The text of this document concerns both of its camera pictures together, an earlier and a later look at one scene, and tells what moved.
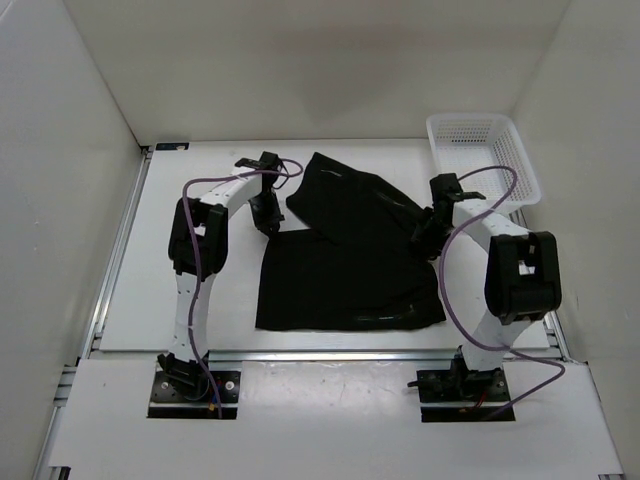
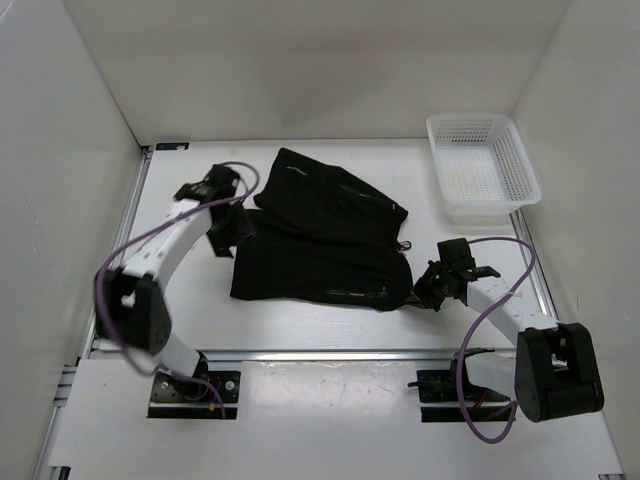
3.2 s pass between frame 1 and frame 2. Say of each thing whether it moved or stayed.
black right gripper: moved
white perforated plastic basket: stayed
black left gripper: moved
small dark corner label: stayed
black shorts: moved
